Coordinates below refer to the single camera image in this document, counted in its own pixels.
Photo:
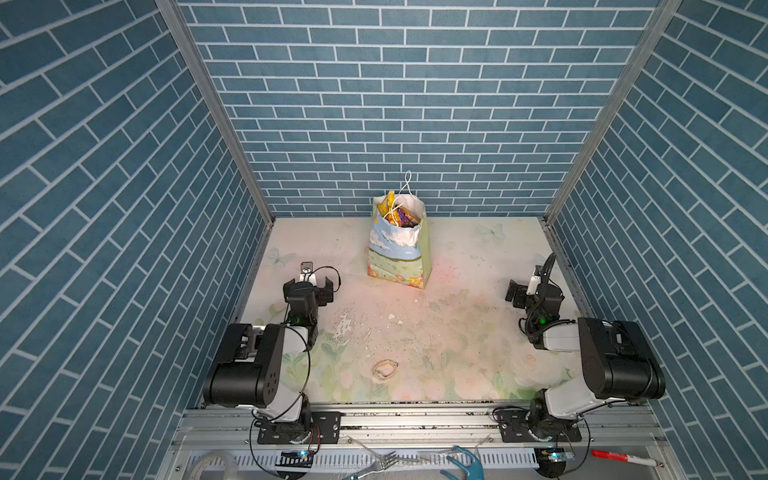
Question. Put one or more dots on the floral paper gift bag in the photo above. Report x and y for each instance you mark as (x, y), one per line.
(401, 255)

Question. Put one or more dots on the teal plastic tool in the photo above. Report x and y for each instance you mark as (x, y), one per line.
(467, 462)

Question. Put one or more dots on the metal fork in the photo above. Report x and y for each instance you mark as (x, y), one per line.
(380, 464)

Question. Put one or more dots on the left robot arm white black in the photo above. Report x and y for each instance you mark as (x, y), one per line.
(247, 365)

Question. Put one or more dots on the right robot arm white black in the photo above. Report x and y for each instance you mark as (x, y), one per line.
(617, 363)

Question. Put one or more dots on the red white marker pen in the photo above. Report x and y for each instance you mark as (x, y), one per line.
(626, 458)

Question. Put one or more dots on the pink colourful candy packet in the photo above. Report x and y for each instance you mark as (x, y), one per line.
(405, 218)

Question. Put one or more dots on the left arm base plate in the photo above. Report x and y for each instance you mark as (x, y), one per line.
(321, 427)

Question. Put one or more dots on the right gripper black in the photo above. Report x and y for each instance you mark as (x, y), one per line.
(517, 293)

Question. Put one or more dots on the yellow snack packet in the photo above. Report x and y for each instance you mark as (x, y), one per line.
(388, 210)

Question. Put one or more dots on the beige rubber band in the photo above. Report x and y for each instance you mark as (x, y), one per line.
(384, 370)

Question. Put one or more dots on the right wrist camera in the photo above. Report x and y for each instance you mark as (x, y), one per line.
(535, 280)

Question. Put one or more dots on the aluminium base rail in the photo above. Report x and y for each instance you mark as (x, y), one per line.
(425, 425)

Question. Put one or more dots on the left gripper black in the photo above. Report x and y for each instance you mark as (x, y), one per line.
(306, 288)

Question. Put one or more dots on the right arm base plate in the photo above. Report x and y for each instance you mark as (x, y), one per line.
(518, 425)

